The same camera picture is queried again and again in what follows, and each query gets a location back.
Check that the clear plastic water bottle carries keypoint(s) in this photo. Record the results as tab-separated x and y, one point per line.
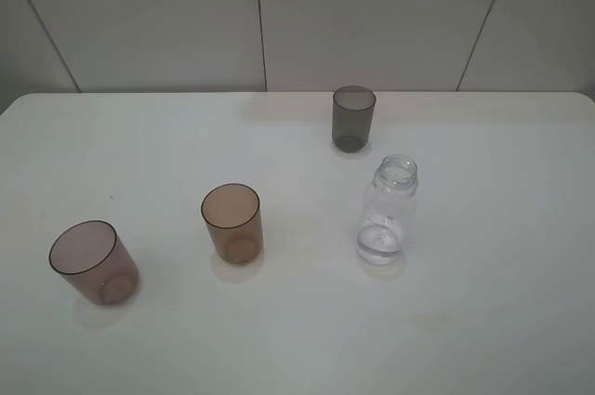
388	210

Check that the orange translucent plastic cup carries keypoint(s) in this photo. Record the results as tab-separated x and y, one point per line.
232	216

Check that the grey translucent plastic cup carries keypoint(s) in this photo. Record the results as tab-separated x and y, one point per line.
352	116

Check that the purple translucent plastic cup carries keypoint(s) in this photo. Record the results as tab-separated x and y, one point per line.
91	257

